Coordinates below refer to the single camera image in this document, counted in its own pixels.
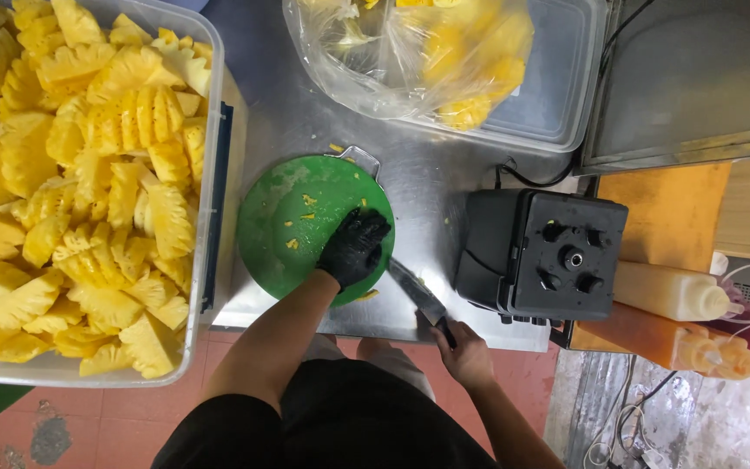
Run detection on orange wooden counter board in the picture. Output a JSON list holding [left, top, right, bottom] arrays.
[[569, 162, 734, 354]]

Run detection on metal pan handle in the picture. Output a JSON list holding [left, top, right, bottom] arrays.
[[324, 145, 383, 190]]

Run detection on black blender base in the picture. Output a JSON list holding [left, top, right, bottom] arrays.
[[454, 188, 630, 328]]

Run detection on black power cable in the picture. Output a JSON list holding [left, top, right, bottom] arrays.
[[494, 0, 656, 191]]

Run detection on steel knife with black handle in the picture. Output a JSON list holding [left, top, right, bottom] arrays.
[[387, 256, 459, 350]]

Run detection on small pineapple scraps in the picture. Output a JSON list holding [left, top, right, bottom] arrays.
[[284, 172, 382, 302]]

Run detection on shallow clear plastic container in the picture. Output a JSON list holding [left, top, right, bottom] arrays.
[[388, 0, 610, 155]]

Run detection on person's left hand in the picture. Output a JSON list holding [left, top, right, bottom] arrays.
[[316, 207, 393, 293]]

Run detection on person's black clothing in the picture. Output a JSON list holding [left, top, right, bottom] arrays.
[[151, 357, 501, 469]]

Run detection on person's legs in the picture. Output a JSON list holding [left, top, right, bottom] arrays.
[[302, 334, 438, 403]]

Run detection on orange squeeze bottle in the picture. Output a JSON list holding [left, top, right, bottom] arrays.
[[576, 302, 726, 373], [707, 334, 750, 383]]

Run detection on large clear plastic tub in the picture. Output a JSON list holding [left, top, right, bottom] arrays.
[[0, 0, 249, 390]]

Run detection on dark blue tub lid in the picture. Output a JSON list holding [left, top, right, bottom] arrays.
[[201, 102, 234, 314]]

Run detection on pale yellow squeeze bottle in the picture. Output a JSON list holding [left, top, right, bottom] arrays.
[[612, 253, 750, 323]]

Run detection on clear plastic bag of pineapple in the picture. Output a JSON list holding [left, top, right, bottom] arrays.
[[282, 0, 536, 132]]

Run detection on white cables on floor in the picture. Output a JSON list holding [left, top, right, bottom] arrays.
[[582, 355, 682, 469]]

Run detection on person's right hand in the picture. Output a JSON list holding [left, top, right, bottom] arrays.
[[430, 318, 496, 392]]

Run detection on pile of cut pineapple pieces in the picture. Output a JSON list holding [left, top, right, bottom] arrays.
[[0, 0, 214, 380]]

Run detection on round green cutting board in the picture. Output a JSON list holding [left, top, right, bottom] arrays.
[[236, 154, 396, 308]]

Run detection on stainless steel appliance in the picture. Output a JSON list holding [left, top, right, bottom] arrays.
[[573, 0, 750, 177]]

